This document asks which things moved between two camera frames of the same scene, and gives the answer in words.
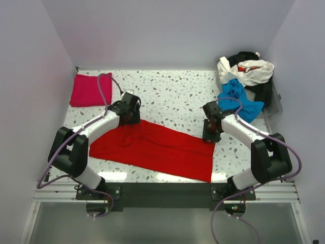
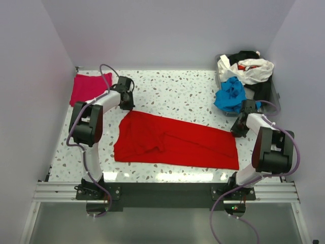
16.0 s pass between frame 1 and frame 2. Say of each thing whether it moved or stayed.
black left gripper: moved
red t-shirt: moved
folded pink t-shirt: stayed
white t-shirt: stayed
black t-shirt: stayed
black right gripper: moved
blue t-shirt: stayed
